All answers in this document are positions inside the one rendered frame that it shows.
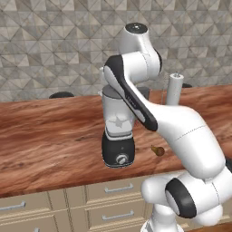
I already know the blender with black base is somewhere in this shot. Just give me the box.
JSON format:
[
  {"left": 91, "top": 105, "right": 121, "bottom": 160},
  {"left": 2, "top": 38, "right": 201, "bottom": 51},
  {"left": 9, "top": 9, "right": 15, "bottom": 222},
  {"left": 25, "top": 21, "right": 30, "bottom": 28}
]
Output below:
[{"left": 98, "top": 84, "right": 150, "bottom": 169}]

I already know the silver blender knob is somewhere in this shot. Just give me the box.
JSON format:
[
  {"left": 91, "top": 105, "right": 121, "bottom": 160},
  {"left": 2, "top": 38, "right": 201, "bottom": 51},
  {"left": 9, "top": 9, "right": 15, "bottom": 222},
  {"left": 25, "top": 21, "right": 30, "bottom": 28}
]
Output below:
[{"left": 115, "top": 153, "right": 129, "bottom": 166}]

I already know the brown pear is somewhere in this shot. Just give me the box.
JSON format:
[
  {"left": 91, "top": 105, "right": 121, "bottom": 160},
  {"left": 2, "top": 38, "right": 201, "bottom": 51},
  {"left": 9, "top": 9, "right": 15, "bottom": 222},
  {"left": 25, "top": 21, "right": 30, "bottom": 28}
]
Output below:
[{"left": 150, "top": 144, "right": 166, "bottom": 158}]

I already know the white paper towel roll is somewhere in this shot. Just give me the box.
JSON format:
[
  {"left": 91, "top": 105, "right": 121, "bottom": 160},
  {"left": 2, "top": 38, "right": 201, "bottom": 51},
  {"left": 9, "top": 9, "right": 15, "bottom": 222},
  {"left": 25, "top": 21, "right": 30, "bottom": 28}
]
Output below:
[{"left": 166, "top": 72, "right": 185, "bottom": 107}]

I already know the beige drawer front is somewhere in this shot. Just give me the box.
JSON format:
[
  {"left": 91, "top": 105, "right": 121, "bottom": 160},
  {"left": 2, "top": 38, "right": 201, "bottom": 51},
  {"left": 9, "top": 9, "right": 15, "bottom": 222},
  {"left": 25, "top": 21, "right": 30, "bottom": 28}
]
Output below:
[
  {"left": 0, "top": 210, "right": 67, "bottom": 232},
  {"left": 85, "top": 199, "right": 151, "bottom": 232},
  {"left": 85, "top": 176, "right": 147, "bottom": 201},
  {"left": 0, "top": 191, "right": 52, "bottom": 213}
]

